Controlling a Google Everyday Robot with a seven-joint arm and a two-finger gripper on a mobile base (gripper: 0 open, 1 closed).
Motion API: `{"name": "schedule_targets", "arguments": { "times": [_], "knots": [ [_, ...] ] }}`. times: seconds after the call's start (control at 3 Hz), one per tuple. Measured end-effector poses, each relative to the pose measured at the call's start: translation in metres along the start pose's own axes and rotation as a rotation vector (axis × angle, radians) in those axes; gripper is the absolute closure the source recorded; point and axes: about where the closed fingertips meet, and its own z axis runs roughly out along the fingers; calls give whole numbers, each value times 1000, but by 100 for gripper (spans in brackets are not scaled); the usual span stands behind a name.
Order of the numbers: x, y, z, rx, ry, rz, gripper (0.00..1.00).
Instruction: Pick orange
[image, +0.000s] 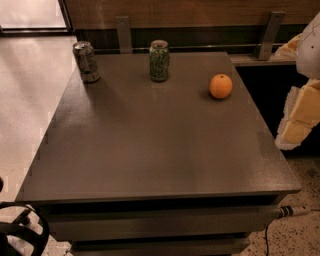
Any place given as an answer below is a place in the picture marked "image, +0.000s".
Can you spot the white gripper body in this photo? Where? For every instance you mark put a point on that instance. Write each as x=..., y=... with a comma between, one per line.
x=309, y=50

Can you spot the right metal wall bracket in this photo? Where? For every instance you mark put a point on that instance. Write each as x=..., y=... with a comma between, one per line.
x=264, y=48

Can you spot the left metal wall bracket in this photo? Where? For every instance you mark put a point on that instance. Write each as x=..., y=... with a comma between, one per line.
x=124, y=34

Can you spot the metal rail on wall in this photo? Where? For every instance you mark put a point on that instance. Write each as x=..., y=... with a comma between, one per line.
x=230, y=49

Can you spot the metal wall bracket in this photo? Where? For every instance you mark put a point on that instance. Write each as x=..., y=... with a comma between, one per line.
x=124, y=34
x=264, y=48

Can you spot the grey drawer cabinet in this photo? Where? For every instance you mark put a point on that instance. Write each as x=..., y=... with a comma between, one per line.
x=130, y=167

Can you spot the silver soda can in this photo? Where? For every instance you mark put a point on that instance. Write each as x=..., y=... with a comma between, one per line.
x=86, y=61

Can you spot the black and white cable plug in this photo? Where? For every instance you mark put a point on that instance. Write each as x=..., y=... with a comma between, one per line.
x=290, y=211

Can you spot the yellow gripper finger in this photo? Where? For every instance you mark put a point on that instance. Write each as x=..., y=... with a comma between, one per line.
x=301, y=115
x=289, y=49

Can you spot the orange fruit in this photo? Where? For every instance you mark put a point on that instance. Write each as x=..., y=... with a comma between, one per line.
x=220, y=86

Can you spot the black chair base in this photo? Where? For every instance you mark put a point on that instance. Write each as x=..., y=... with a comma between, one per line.
x=18, y=228

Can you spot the green soda can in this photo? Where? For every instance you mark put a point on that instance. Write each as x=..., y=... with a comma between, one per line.
x=159, y=60

